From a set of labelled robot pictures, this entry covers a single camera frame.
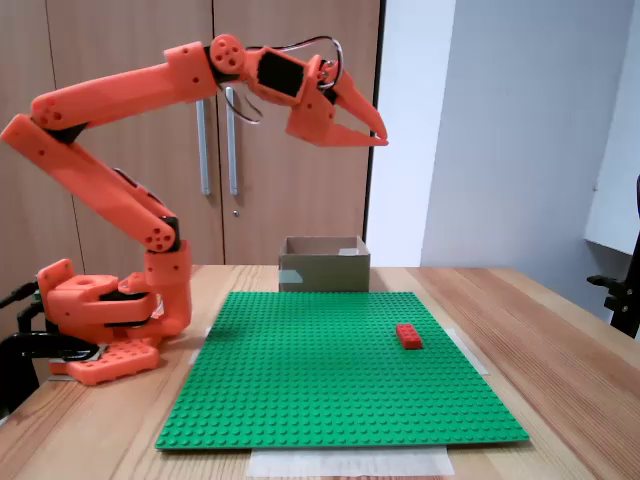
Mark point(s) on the open cardboard box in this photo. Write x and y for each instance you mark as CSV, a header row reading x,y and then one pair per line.
x,y
325,272

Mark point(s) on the red lego block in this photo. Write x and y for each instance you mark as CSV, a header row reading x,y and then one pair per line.
x,y
409,337

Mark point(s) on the green lego baseplate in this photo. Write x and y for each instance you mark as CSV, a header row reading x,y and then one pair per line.
x,y
325,390

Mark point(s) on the wooden cabinet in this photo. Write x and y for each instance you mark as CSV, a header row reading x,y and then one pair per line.
x,y
100,30

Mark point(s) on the translucent masking tape strip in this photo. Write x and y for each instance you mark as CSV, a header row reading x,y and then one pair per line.
x,y
472,355
196,357
350,462

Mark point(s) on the white cabinet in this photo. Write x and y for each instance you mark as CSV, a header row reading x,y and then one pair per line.
x,y
617,150

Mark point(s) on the black stand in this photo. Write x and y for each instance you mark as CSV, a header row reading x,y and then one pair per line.
x,y
622,305

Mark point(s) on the black table clamp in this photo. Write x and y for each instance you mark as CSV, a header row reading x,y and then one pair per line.
x,y
30,345

